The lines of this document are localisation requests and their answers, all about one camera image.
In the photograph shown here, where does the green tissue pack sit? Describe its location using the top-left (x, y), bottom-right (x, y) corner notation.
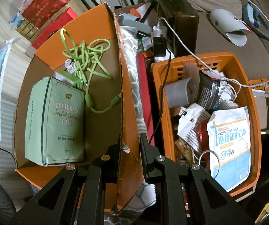
top-left (24, 77), bottom-right (85, 166)

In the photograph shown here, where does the black foil pouch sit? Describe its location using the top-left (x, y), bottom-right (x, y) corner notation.
top-left (195, 70), bottom-right (227, 113)

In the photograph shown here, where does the green cable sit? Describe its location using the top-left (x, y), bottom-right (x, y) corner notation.
top-left (60, 28), bottom-right (122, 114)

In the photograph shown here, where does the black power adapter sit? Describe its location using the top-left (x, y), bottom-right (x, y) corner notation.
top-left (153, 35), bottom-right (167, 57)

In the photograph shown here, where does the stack of brown boxes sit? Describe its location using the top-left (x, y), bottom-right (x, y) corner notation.
top-left (16, 19), bottom-right (38, 41)

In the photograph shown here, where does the red floral gift box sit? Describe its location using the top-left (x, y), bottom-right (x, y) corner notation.
top-left (18, 0), bottom-right (70, 29)

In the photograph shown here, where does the white power strip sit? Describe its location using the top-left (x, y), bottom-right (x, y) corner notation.
top-left (151, 25), bottom-right (174, 62)

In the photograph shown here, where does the white charging cable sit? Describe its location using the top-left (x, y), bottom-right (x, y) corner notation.
top-left (157, 0), bottom-right (269, 89)

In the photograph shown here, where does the brown sofa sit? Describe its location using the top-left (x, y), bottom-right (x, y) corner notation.
top-left (187, 0), bottom-right (269, 80)

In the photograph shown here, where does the small white charger plug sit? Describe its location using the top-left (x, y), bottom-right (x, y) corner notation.
top-left (64, 58), bottom-right (76, 74)

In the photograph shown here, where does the green box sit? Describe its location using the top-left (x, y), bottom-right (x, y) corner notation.
top-left (55, 70), bottom-right (83, 89)

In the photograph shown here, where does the orange plastic basket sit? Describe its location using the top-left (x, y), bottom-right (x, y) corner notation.
top-left (152, 51), bottom-right (262, 197)

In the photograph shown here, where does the translucent plastic cup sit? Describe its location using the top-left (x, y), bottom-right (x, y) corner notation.
top-left (164, 77), bottom-right (191, 108)

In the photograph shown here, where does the red collection gift bag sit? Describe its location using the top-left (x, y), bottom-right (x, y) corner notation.
top-left (32, 8), bottom-right (77, 49)

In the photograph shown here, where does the white printed paper packet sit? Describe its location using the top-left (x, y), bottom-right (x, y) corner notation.
top-left (177, 103), bottom-right (211, 152)

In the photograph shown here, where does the orange cardboard box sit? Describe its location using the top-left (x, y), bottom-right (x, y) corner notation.
top-left (14, 4), bottom-right (144, 215)

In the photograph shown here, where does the medical mask packet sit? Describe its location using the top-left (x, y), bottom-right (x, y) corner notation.
top-left (206, 107), bottom-right (251, 191)

